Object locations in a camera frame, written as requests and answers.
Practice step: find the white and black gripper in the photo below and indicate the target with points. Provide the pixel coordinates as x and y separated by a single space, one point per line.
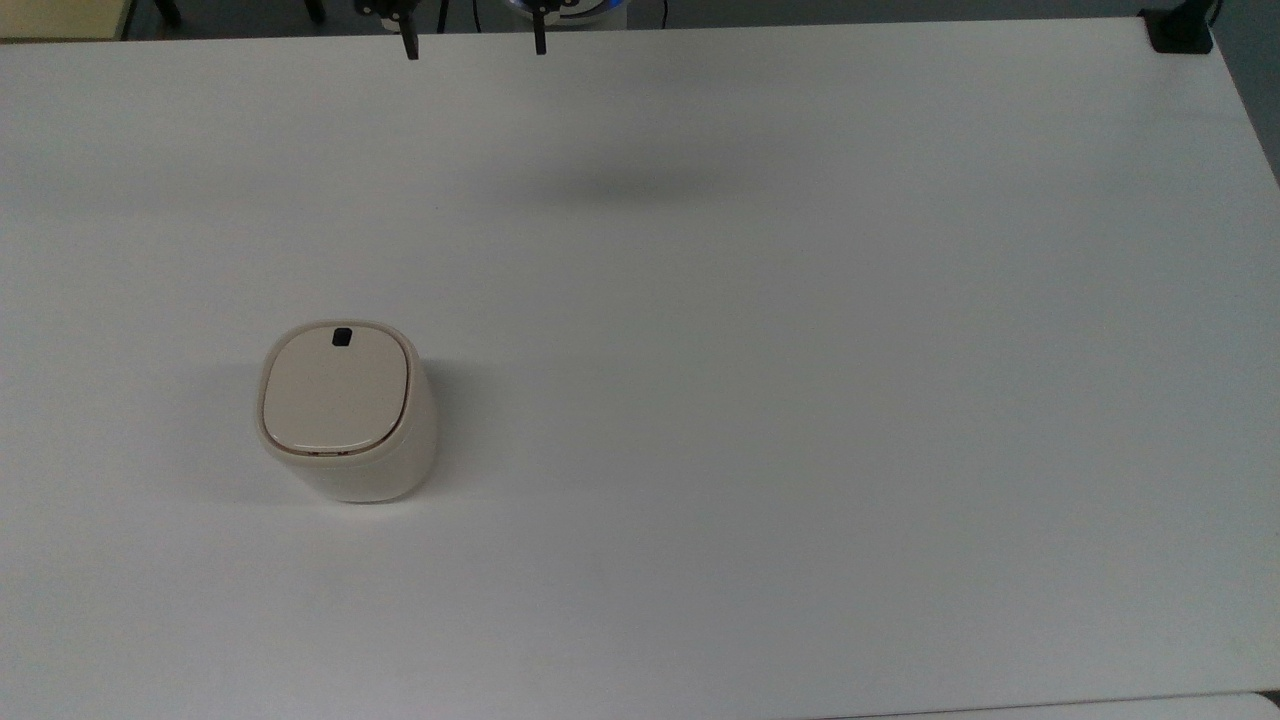
380 6

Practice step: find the beige trash bin with lid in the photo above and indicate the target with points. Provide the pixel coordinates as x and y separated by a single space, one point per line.
340 400

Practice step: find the dark chair leg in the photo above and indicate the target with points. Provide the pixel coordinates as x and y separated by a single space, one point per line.
168 10
314 9

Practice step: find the light wooden board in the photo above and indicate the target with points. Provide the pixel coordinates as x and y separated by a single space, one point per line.
60 18

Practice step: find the black table clamp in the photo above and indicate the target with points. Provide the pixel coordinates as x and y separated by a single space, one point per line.
1180 35

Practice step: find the white adjacent table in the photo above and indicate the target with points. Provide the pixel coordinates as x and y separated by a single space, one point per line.
1150 710

